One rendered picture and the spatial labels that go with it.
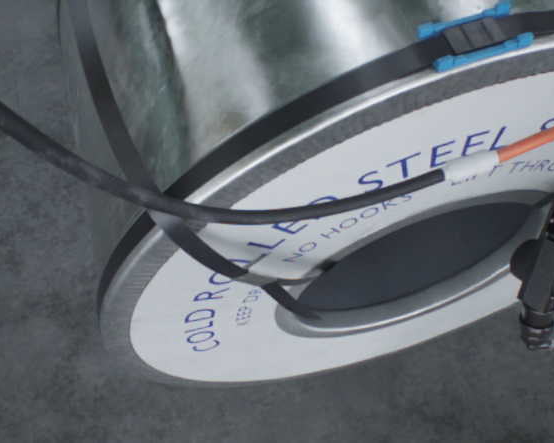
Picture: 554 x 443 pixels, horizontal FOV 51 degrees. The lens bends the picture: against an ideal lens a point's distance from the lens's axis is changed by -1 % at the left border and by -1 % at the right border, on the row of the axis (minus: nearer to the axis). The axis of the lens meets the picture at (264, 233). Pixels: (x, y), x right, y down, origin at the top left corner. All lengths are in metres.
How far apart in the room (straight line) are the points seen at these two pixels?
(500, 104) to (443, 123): 0.07
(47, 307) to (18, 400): 0.32
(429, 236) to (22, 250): 1.45
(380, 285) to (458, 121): 0.75
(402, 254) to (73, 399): 1.14
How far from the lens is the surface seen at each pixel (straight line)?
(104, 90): 0.78
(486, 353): 1.99
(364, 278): 1.43
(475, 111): 0.75
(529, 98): 0.78
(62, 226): 2.27
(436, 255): 1.45
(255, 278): 0.80
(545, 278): 1.00
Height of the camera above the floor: 1.84
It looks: 63 degrees down
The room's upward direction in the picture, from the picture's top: 9 degrees counter-clockwise
